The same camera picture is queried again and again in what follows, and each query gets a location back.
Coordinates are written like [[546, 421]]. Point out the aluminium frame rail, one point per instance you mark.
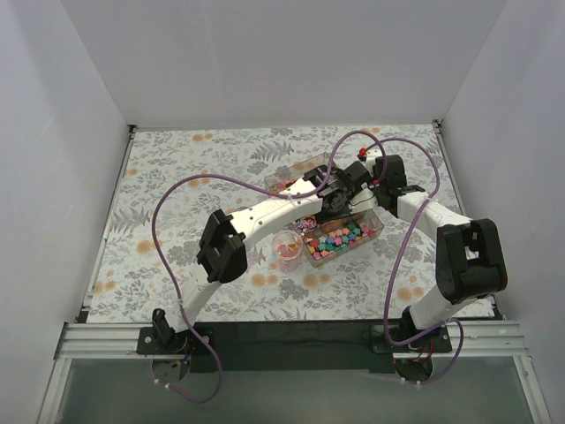
[[291, 372]]

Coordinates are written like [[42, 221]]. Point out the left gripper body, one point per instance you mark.
[[335, 200]]

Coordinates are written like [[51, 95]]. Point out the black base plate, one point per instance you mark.
[[279, 346]]

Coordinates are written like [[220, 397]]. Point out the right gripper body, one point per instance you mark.
[[387, 191]]

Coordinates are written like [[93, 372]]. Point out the clear plastic jar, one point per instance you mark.
[[287, 248]]

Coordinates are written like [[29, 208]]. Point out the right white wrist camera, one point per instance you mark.
[[368, 156]]

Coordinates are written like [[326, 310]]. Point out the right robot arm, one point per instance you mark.
[[469, 262]]

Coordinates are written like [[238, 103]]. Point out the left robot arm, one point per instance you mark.
[[223, 245]]

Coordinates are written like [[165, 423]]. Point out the floral patterned table mat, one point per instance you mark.
[[132, 281]]

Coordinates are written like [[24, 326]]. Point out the clear compartment candy box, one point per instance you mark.
[[327, 238]]

